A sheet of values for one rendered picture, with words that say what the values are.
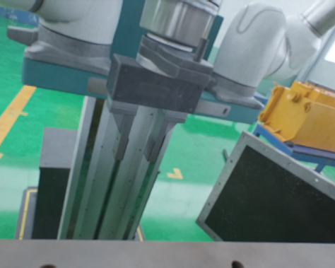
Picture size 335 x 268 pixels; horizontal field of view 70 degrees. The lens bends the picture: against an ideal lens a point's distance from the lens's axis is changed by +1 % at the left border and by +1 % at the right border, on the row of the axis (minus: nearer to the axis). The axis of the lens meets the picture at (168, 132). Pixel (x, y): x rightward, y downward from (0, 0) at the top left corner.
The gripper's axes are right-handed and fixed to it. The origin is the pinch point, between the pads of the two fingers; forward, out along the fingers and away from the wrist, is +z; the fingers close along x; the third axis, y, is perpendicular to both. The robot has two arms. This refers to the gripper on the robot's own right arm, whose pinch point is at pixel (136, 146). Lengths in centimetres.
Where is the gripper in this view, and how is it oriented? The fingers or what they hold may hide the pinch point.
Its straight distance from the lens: 39.4
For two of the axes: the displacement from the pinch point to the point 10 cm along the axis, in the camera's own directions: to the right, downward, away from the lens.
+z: -3.2, 8.6, 4.1
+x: -8.8, -1.1, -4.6
